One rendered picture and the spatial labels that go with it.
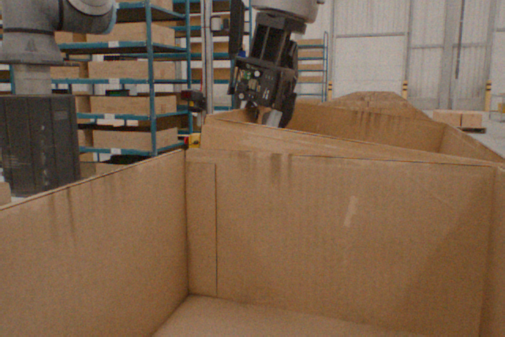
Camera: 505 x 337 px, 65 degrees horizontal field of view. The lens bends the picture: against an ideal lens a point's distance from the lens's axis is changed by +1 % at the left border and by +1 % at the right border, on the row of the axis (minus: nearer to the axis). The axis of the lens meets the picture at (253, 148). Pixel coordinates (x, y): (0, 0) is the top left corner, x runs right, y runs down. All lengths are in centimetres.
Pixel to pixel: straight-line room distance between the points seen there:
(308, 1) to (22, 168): 119
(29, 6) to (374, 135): 115
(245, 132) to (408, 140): 43
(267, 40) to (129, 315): 35
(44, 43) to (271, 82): 109
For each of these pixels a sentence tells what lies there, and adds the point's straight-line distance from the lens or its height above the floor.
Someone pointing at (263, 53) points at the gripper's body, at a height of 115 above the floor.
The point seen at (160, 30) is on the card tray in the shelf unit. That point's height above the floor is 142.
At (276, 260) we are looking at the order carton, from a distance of 42.
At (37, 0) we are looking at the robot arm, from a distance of 152.
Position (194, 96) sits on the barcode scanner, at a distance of 181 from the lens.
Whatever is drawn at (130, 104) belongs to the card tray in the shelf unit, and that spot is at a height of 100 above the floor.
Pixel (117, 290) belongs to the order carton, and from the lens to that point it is 35.
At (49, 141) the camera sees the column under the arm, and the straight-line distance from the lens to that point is 147.
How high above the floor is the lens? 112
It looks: 9 degrees down
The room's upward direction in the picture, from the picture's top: straight up
